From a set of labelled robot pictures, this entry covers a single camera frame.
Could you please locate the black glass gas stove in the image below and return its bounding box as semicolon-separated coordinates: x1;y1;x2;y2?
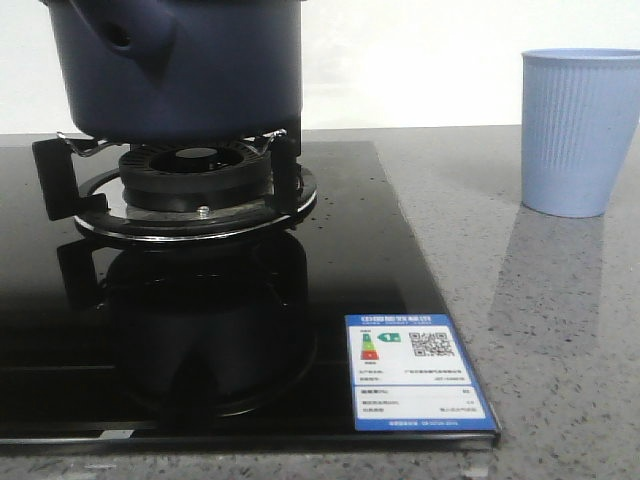
1;142;500;454

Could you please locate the black round gas burner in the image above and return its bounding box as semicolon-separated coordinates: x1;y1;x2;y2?
119;141;271;213

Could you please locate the black metal pot support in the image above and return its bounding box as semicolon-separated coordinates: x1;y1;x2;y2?
32;130;317;244

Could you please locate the blue energy label sticker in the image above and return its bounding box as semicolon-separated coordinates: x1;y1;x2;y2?
345;313;499;436

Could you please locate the light blue ribbed cup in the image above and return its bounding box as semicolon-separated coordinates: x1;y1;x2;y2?
521;48;639;218

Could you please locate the dark blue cooking pot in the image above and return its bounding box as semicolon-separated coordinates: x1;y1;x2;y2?
47;1;302;143

